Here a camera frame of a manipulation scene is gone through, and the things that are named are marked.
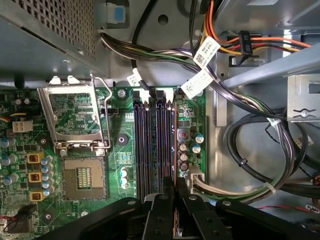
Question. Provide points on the black RAM slot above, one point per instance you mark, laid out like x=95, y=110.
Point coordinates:
x=159, y=150
x=137, y=150
x=168, y=150
x=146, y=150

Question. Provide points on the CPU socket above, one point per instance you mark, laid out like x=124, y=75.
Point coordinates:
x=83, y=178

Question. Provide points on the black PC case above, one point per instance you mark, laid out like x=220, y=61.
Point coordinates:
x=220, y=110

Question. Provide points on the white four-pin connector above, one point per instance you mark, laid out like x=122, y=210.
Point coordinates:
x=21, y=127

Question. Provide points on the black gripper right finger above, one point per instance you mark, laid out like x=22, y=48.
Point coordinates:
x=210, y=220

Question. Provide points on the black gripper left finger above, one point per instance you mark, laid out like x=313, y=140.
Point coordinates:
x=160, y=217

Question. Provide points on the metal drive cage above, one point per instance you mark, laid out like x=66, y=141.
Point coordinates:
x=275, y=67

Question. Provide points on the metal socket cover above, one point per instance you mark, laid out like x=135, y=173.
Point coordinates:
x=46, y=112

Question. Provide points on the white power connector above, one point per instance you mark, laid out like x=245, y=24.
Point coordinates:
x=197, y=178

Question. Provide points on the green motherboard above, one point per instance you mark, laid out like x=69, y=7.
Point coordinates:
x=112, y=175

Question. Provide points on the pale blue plastic clip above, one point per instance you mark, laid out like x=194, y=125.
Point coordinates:
x=117, y=13

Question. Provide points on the RAM stick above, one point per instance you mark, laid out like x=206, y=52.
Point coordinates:
x=174, y=150

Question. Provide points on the yellow inductor coil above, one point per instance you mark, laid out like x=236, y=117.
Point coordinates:
x=36, y=196
x=35, y=177
x=33, y=158

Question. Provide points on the grey power supply unit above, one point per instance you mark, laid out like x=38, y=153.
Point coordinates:
x=37, y=50

